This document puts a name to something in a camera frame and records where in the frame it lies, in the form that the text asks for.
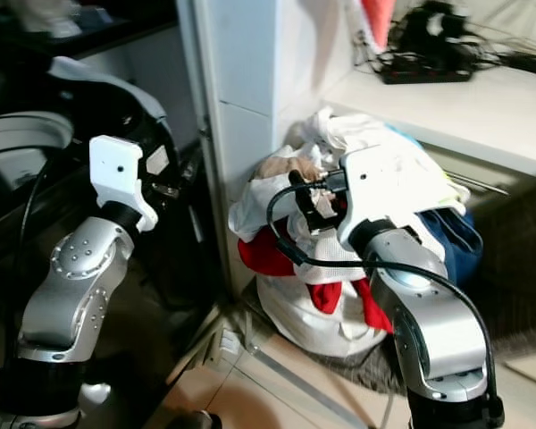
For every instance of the white folded cloth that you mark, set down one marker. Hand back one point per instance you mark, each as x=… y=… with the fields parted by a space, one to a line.
x=45 y=18

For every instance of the white laundry basket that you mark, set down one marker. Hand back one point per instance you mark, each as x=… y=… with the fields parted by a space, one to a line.
x=304 y=317

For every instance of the black robot foot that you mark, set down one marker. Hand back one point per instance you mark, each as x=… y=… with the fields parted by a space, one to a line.
x=195 y=420

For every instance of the black charger device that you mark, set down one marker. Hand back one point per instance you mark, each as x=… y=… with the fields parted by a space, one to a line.
x=442 y=34

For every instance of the white crumpled shirt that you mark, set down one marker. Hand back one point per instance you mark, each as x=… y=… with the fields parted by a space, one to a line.
x=357 y=132

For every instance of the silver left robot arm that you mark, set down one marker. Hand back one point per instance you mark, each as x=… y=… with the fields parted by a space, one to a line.
x=76 y=277

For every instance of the red and white hanging cloth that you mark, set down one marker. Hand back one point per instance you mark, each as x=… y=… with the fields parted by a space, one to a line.
x=377 y=22

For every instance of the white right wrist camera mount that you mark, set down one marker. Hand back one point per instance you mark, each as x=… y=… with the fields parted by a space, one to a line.
x=380 y=192

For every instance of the beige garment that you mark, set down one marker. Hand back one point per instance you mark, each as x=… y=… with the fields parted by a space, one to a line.
x=281 y=166

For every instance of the red garment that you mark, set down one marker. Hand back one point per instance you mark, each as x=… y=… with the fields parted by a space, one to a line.
x=263 y=255

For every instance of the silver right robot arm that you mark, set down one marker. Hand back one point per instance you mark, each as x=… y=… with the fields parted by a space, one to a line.
x=438 y=322

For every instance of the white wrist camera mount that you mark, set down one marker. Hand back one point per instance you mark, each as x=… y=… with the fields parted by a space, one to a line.
x=116 y=170
x=380 y=192

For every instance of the black top-load washing machine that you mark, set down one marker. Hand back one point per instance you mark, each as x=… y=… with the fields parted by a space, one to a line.
x=9 y=206

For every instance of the black power strip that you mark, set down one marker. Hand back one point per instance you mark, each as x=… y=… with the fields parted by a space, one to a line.
x=429 y=75

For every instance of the washing machine glass lid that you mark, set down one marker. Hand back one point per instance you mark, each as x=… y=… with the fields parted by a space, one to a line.
x=103 y=82

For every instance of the blue garment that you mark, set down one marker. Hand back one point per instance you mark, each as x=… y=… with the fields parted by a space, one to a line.
x=456 y=241

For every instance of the white knitted garment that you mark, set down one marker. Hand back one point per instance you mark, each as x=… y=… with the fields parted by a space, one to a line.
x=335 y=255

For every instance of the white shelf board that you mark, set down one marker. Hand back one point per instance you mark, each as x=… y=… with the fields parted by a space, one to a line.
x=473 y=116

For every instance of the blue folded cloth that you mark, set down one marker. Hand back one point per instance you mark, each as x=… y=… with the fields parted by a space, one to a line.
x=96 y=18

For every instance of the grey floor rug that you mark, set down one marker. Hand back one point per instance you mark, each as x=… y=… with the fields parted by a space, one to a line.
x=518 y=344

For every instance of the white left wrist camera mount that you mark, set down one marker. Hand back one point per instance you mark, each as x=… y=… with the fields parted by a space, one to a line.
x=116 y=170

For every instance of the white draped garment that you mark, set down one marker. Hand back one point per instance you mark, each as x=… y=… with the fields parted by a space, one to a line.
x=255 y=206

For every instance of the white cabinet pillar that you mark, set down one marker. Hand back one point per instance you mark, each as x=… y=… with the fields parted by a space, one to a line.
x=259 y=71

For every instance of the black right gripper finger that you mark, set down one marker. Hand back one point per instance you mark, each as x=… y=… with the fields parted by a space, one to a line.
x=306 y=201

